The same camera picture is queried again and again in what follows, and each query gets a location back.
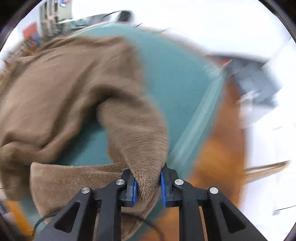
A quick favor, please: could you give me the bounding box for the brown fleece garment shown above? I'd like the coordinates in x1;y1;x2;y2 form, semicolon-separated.
1;36;169;240

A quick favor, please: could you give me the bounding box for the green table mat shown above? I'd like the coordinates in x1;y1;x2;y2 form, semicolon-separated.
18;22;226;241

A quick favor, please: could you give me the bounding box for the black metal chair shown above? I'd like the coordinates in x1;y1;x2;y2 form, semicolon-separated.
103;10;133;23

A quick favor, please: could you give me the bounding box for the glass top side table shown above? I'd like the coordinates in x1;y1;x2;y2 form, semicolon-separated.
57;13;118;29

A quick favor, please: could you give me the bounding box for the red chair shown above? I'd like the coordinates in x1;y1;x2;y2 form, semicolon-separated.
22;22;39;40

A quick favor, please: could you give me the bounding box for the beige shelf cabinet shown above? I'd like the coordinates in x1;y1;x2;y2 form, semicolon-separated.
40;0;72;32

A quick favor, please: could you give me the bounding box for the wooden stick by wall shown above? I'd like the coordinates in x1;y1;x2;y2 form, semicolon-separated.
244;161;290;184

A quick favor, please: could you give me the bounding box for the black cable on table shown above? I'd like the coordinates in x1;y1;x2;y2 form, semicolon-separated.
134;22;167;34

